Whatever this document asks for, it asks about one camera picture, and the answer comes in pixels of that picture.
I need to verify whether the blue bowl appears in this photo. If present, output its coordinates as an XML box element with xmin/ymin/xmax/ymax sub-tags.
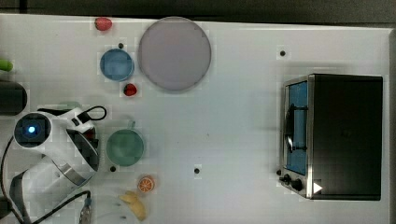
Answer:
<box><xmin>99</xmin><ymin>49</ymin><xmax>134</xmax><ymax>82</ymax></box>

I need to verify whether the black cylinder post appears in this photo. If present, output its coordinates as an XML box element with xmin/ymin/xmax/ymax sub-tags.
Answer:
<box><xmin>0</xmin><ymin>81</ymin><xmax>27</xmax><ymax>116</ymax></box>

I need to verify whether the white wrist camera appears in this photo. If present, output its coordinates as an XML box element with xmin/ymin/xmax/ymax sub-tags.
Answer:
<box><xmin>65</xmin><ymin>107</ymin><xmax>94</xmax><ymax>133</ymax></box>

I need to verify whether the green marker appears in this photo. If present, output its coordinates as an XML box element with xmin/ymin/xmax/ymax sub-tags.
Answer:
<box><xmin>0</xmin><ymin>60</ymin><xmax>13</xmax><ymax>72</ymax></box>

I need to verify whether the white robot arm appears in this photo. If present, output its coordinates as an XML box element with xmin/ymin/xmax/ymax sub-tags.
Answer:
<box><xmin>9</xmin><ymin>107</ymin><xmax>99</xmax><ymax>224</ymax></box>

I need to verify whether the grey round plate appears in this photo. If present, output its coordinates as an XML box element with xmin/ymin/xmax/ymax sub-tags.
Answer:
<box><xmin>137</xmin><ymin>17</ymin><xmax>212</xmax><ymax>91</ymax></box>

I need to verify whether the red strawberry near edge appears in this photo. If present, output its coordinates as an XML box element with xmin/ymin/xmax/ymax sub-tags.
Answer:
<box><xmin>94</xmin><ymin>17</ymin><xmax>112</xmax><ymax>31</ymax></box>

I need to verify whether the red strawberry near bowl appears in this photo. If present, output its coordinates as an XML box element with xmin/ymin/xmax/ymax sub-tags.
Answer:
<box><xmin>123</xmin><ymin>83</ymin><xmax>137</xmax><ymax>97</ymax></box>

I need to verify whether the black toaster oven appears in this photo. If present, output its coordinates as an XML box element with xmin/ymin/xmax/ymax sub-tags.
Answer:
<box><xmin>276</xmin><ymin>74</ymin><xmax>383</xmax><ymax>201</ymax></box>

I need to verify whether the green mug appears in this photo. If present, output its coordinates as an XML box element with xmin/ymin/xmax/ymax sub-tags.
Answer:
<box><xmin>106</xmin><ymin>120</ymin><xmax>146</xmax><ymax>167</ymax></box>

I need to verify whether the orange slice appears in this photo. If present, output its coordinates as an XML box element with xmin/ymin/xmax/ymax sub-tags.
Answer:
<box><xmin>137</xmin><ymin>175</ymin><xmax>155</xmax><ymax>193</ymax></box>

